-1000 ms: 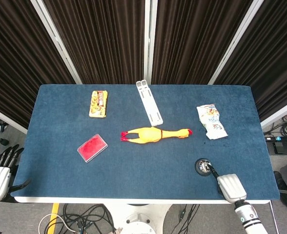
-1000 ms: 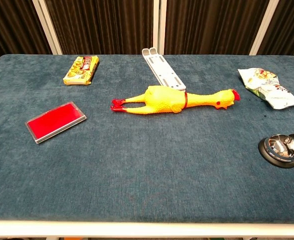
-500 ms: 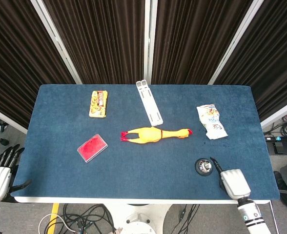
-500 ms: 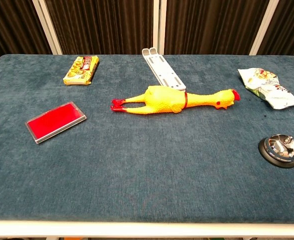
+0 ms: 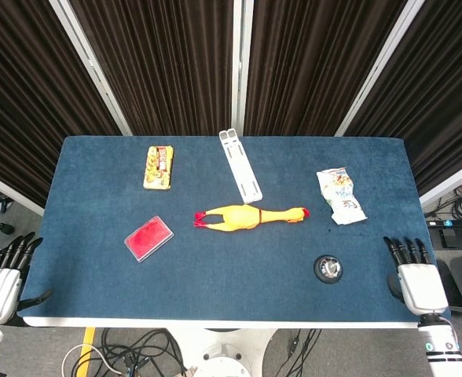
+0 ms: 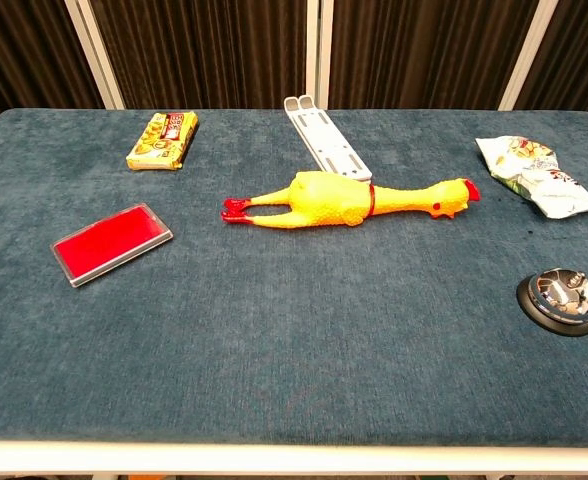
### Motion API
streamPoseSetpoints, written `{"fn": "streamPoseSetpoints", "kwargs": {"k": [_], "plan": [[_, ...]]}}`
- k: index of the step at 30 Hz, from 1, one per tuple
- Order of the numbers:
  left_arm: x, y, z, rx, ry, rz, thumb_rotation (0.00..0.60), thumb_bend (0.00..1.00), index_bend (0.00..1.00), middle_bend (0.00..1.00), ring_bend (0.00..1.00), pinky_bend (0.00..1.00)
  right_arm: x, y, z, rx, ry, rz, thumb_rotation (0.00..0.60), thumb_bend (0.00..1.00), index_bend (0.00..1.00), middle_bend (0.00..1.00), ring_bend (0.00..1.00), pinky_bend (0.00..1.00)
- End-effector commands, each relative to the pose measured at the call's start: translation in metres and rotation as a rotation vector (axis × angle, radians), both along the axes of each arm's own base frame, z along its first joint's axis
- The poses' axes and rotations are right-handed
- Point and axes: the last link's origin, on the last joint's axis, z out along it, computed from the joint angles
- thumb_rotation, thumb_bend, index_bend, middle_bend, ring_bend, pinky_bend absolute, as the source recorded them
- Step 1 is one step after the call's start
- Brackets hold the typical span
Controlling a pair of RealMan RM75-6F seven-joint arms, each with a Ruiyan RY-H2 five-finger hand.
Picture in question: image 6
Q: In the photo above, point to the yellow snack box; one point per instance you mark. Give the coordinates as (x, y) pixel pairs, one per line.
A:
(164, 140)

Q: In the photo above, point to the blue fabric table mat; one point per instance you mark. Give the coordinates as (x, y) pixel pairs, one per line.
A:
(284, 320)

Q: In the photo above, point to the yellow rubber chicken toy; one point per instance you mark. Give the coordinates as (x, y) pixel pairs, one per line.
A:
(324, 200)

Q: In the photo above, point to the red ink pad case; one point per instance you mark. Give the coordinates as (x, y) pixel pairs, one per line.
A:
(111, 245)

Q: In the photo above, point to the black round metal object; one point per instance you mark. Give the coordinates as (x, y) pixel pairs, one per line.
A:
(561, 300)

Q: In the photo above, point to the white plastic folding stand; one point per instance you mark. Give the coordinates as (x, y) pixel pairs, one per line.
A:
(326, 142)

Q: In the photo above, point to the white crumpled snack bag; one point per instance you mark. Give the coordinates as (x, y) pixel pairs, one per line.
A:
(534, 175)

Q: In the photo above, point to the white partition frame post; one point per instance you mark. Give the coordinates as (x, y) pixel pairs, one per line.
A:
(526, 60)
(319, 50)
(96, 55)

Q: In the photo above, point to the dark brown pleated curtain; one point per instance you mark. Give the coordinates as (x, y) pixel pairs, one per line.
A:
(424, 50)
(204, 50)
(574, 55)
(29, 55)

